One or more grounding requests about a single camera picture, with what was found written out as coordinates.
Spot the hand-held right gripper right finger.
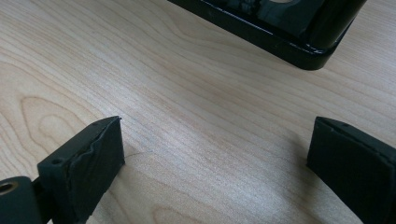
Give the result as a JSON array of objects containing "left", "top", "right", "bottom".
[{"left": 305, "top": 116, "right": 396, "bottom": 224}]

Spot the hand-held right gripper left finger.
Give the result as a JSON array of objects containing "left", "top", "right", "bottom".
[{"left": 36, "top": 115, "right": 126, "bottom": 224}]

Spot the red-topped black shoe rack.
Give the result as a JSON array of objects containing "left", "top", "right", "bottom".
[{"left": 167, "top": 0, "right": 369, "bottom": 71}]

